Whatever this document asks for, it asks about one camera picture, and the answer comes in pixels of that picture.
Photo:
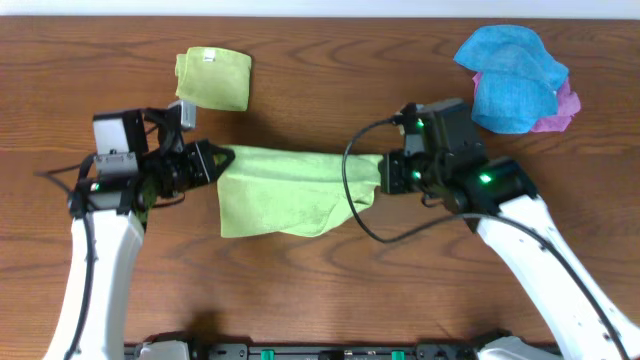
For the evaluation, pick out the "folded green cloth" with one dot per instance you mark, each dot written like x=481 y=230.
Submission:
x=214 y=78

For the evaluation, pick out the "green microfiber cloth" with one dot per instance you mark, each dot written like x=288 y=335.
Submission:
x=304 y=194

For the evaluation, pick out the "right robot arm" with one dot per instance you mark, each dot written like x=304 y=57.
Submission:
x=501 y=204

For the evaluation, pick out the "purple cloth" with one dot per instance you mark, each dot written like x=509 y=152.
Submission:
x=565 y=112

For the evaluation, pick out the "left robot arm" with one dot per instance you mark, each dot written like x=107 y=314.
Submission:
x=141 y=163

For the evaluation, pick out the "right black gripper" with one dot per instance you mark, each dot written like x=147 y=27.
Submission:
x=390 y=165

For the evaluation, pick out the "blue cloth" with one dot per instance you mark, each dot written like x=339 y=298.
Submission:
x=508 y=48

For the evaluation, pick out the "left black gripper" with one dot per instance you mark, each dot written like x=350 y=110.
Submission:
x=201 y=163

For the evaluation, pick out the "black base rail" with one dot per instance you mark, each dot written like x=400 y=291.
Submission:
x=181 y=346

